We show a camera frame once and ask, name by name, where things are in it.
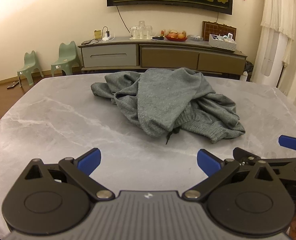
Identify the long grey media cabinet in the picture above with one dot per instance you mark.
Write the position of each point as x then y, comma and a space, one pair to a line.
167, 56

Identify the black trash bag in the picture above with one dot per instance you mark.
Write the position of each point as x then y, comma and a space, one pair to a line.
249, 67

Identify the white lace curtain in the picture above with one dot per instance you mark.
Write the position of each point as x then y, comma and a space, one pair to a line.
280, 5

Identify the grey storage box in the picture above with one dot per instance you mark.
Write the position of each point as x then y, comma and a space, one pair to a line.
222, 45

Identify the small white bin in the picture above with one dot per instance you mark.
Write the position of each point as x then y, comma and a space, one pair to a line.
244, 76

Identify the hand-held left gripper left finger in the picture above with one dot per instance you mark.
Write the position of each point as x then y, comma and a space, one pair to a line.
89, 161

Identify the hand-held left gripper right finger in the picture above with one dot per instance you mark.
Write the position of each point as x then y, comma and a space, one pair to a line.
209, 162

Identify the dark phone on floor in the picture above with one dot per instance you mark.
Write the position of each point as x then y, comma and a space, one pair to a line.
13, 85

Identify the red fruit plate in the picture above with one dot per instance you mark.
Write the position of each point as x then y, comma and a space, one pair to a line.
175, 37

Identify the wooden chessboard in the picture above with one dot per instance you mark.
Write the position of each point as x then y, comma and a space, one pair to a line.
212, 27

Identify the green plastic child stool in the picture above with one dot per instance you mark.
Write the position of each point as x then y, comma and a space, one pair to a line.
66, 55
30, 63

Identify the grey sweater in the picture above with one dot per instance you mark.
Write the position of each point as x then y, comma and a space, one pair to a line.
162, 97

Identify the clear glass dish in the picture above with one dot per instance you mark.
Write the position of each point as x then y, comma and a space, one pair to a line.
195, 38

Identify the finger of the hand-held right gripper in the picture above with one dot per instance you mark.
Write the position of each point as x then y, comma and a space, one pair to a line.
240, 153
290, 142

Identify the yellowish cup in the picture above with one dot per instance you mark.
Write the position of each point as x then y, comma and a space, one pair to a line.
97, 34

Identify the glass cup set on tray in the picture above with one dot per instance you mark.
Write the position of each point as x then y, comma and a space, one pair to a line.
141, 31

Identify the small black device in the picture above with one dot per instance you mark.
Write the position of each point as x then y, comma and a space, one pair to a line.
157, 38

